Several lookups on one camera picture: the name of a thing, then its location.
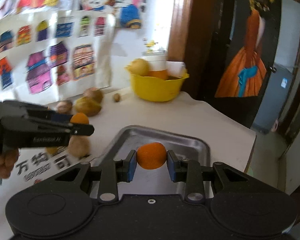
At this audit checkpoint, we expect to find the brown kiwi fruit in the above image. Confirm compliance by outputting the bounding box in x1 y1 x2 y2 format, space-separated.
83 87 103 104

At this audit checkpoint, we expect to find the orange dress painting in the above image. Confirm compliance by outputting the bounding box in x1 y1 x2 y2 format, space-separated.
215 0 281 98

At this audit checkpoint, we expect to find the grey washing machine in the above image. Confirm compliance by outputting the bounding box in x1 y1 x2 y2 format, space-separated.
252 63 294 134

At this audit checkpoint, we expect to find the person's left hand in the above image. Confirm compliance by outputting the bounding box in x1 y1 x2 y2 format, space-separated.
0 149 19 179

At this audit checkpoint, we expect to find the white printed tablecloth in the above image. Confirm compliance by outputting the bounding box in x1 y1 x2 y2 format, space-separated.
0 88 256 239

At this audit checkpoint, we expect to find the round brown melon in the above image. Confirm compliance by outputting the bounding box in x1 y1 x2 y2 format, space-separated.
68 135 90 158

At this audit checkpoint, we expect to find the white cup in bowl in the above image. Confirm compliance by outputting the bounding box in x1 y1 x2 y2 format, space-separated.
141 51 167 71

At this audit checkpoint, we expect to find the yellow plastic bowl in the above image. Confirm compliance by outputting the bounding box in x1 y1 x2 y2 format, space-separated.
128 70 190 102

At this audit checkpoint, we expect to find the houses drawing poster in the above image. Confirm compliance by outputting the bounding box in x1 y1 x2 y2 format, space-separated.
0 10 115 105

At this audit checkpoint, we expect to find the orange in bowl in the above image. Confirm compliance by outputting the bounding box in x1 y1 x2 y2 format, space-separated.
148 69 168 80

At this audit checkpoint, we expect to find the white paper roll in bowl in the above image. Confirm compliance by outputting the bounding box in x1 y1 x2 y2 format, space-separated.
166 61 186 78

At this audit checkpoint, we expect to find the small brown nut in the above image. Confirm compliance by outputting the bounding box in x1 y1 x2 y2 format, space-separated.
113 93 121 102

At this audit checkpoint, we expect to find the steel tray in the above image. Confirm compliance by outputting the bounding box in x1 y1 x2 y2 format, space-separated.
93 126 211 197

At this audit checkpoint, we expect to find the yellow mango fruit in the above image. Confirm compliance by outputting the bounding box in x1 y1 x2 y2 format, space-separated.
45 146 66 155

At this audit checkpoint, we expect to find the yellow pear in bowl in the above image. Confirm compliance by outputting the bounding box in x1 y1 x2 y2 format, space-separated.
127 59 150 76

